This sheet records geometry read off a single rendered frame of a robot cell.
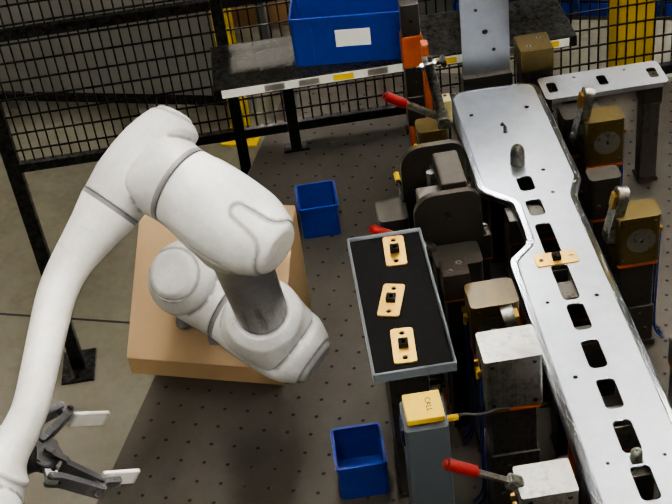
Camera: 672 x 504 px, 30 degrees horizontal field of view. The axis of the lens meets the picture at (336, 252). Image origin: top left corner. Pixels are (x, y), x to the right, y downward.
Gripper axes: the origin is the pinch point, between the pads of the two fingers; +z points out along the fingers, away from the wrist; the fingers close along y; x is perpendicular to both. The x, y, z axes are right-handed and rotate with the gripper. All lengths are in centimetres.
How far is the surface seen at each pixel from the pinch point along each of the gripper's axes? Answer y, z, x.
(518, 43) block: 66, 114, -61
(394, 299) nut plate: -6, 36, -40
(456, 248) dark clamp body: 7, 60, -42
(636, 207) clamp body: 1, 94, -60
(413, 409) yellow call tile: -29, 25, -37
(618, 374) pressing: -31, 69, -45
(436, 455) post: -34, 31, -31
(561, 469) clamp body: -46, 44, -40
